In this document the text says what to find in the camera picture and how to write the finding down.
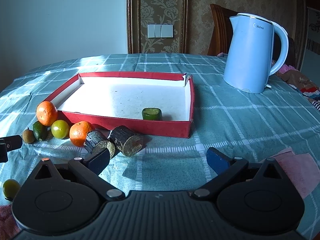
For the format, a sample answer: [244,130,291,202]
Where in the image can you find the green round fruit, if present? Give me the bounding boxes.
[3,179,21,202]
[51,120,69,139]

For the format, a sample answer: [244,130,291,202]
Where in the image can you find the dark sugarcane piece with hole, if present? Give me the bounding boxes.
[109,126,144,157]

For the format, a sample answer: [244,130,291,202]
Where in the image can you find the brown kiwi fruit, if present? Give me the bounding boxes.
[22,129,35,144]

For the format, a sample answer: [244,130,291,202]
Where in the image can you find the dark green small fruit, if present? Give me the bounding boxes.
[33,121,48,141]

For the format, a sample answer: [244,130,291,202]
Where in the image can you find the orange tangerine front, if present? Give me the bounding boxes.
[69,121,94,147]

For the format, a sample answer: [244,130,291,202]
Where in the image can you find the orange tangerine near tray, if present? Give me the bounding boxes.
[36,101,58,127]

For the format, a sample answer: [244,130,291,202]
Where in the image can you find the pink red towel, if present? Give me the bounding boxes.
[0,205,20,240]

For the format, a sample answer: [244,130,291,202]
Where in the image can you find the pink cloth right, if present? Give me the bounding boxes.
[271,147,319,199]

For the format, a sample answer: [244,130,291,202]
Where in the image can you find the green sugarcane piece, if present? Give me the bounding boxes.
[142,108,162,121]

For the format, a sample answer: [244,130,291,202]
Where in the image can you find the red cardboard tray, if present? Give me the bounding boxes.
[46,72,195,138]

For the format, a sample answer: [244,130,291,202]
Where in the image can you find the light blue electric kettle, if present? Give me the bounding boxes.
[223,13,289,94]

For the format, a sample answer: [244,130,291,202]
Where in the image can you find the colourful clothes pile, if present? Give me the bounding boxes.
[274,64,319,111]

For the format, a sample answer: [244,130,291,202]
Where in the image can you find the wooden chair back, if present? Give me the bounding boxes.
[208,4,238,56]

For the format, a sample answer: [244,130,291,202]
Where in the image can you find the white wall switch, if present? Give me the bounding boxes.
[147,24,174,38]

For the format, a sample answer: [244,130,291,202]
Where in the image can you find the ornate framed wall panel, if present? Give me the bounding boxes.
[127,0,188,54]

